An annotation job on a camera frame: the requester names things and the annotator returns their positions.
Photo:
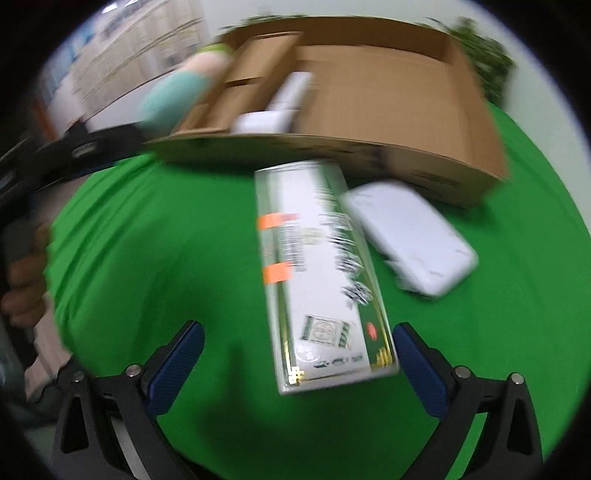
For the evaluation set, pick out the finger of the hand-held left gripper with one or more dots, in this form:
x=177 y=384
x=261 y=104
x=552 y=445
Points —
x=101 y=143

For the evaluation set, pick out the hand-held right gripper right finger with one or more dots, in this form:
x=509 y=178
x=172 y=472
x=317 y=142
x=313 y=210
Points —
x=420 y=369

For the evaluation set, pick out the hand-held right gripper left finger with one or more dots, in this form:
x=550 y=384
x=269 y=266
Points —
x=178 y=364

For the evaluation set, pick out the pink plush pig toy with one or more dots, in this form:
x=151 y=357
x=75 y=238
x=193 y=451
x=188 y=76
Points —
x=171 y=97

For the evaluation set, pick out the long white green carton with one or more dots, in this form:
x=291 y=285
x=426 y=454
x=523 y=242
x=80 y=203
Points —
x=318 y=277

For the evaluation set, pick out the large cardboard box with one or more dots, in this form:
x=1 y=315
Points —
x=383 y=106

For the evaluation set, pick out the person's left hand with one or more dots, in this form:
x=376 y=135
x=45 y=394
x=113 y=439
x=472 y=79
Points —
x=25 y=286

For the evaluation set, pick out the green tablecloth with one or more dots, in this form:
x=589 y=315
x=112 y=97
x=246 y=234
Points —
x=184 y=258

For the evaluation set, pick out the white plastic case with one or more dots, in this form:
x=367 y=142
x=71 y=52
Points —
x=411 y=240

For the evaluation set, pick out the small white box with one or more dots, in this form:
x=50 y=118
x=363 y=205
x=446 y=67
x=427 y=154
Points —
x=291 y=90
x=263 y=122

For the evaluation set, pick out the bushy green potted plant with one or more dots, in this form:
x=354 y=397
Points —
x=272 y=19

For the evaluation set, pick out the sparse green potted plant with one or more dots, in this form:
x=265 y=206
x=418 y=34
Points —
x=485 y=55

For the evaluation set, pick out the rows of framed wall documents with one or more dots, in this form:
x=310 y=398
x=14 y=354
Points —
x=115 y=60

